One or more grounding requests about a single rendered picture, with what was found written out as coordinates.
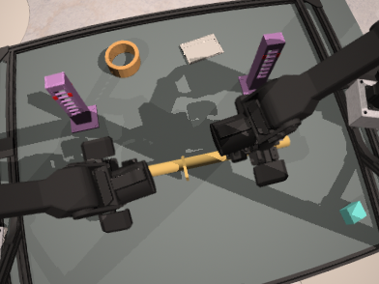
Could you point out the small turquoise cube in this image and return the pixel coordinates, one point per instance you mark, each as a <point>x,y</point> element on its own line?
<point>353,212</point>

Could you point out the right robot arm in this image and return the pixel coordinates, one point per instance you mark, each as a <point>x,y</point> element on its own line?
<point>289,99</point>

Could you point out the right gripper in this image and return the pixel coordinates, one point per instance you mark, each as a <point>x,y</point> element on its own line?
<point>270,172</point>

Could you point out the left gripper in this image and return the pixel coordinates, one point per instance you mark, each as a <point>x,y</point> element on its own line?
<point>97,149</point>

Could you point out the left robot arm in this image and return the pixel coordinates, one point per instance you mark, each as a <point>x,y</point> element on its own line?
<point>73,192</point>

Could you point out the orange ring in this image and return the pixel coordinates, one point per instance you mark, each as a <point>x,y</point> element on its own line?
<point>118,48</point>

